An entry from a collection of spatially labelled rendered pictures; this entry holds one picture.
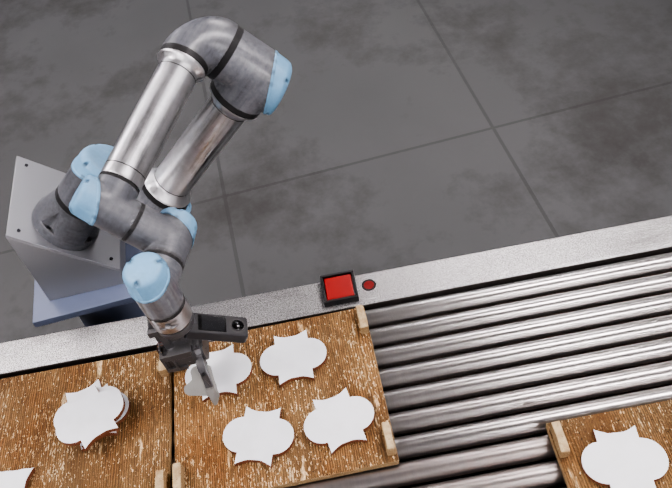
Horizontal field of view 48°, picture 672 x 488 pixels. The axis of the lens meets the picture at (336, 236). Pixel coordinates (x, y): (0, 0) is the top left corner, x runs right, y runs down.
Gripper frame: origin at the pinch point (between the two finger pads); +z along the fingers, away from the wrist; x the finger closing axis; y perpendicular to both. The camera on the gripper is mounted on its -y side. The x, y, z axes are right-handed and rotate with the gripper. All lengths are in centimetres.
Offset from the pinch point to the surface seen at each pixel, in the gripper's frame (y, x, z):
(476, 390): -49, 14, 7
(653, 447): -75, 33, 5
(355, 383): -26.5, 8.3, 2.9
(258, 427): -7.0, 14.1, 0.4
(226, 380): -1.6, 2.5, 0.1
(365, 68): -55, -216, 99
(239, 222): 14, -131, 94
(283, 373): -13.0, 3.5, 0.8
